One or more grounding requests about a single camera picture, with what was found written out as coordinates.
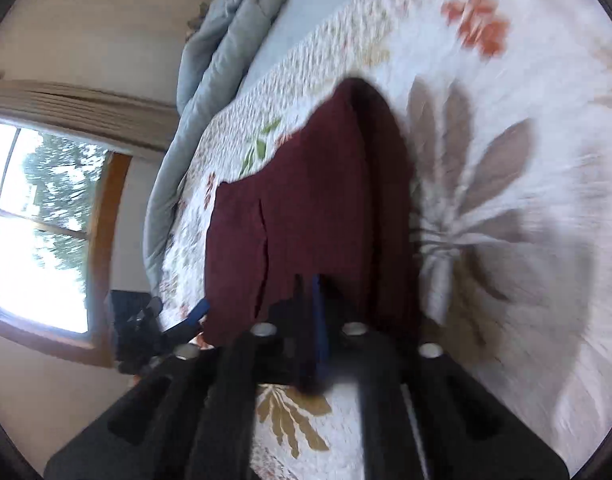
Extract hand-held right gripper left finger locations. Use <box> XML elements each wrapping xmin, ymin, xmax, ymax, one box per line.
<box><xmin>45</xmin><ymin>274</ymin><xmax>315</xmax><ymax>480</ymax></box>

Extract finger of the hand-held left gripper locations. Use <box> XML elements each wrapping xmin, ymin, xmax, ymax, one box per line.
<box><xmin>161</xmin><ymin>297</ymin><xmax>211</xmax><ymax>343</ymax></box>

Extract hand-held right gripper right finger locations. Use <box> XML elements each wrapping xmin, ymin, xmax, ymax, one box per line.
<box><xmin>313</xmin><ymin>275</ymin><xmax>570</xmax><ymax>480</ymax></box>

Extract maroon pants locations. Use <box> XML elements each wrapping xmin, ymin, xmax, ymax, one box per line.
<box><xmin>204</xmin><ymin>77</ymin><xmax>423</xmax><ymax>350</ymax></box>

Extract wooden framed window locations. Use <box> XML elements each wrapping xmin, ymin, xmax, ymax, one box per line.
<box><xmin>0</xmin><ymin>119</ymin><xmax>133</xmax><ymax>368</ymax></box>

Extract beige window blind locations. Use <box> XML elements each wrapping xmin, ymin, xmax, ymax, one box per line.
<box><xmin>0</xmin><ymin>79</ymin><xmax>181</xmax><ymax>155</ymax></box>

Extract light blue comforter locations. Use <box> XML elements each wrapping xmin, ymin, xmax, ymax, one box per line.
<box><xmin>142</xmin><ymin>0</ymin><xmax>314</xmax><ymax>288</ymax></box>

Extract white floral quilt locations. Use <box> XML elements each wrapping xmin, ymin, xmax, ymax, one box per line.
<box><xmin>148</xmin><ymin>0</ymin><xmax>612</xmax><ymax>480</ymax></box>

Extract pale blue bed sheet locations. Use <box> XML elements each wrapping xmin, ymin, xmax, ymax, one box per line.
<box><xmin>246</xmin><ymin>0</ymin><xmax>417</xmax><ymax>77</ymax></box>

